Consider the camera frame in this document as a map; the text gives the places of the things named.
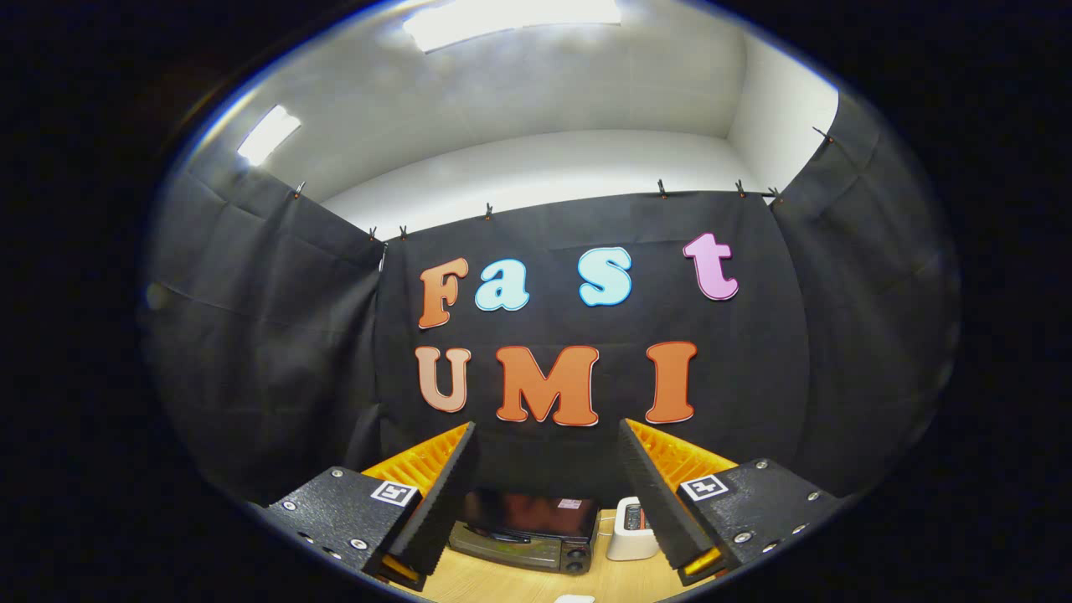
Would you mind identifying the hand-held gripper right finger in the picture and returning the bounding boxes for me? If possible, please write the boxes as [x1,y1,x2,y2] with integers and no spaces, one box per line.
[618,419,841,587]

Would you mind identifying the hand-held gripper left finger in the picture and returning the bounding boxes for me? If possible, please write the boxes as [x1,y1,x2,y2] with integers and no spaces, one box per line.
[264,421,478,591]

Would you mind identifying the black toaster oven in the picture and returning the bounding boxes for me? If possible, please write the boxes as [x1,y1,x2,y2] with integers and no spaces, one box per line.
[448,488,600,577]

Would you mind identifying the white slot toaster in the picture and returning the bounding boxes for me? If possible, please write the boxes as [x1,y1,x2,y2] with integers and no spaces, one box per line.
[606,497,662,562]

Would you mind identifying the black backdrop cloth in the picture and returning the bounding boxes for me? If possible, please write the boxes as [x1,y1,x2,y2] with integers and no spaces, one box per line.
[138,84,964,513]

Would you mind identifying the row of black cloth clips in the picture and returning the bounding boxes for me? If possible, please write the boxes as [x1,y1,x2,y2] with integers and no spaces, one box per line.
[293,126,834,244]

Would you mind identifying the small ceiling light panel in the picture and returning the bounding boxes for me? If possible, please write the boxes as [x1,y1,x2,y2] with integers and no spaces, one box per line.
[237,105,302,167]

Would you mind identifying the large ceiling light panel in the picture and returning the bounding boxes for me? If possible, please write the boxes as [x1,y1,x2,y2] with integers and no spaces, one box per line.
[402,0,623,54]

